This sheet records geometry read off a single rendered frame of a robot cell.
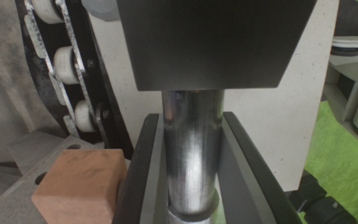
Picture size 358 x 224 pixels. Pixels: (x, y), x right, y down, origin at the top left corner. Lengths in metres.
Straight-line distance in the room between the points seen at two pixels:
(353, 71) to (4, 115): 0.75
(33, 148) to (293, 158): 0.33
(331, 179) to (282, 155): 1.70
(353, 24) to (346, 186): 1.44
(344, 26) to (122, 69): 0.97
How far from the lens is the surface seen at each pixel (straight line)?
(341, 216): 0.57
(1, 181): 0.37
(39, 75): 0.32
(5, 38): 0.32
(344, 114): 0.70
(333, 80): 0.85
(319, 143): 1.61
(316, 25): 0.22
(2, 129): 0.39
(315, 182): 0.64
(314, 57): 0.23
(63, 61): 0.22
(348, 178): 2.09
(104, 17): 0.18
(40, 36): 0.23
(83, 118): 0.24
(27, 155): 0.29
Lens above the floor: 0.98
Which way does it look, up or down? 59 degrees down
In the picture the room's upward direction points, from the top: 178 degrees clockwise
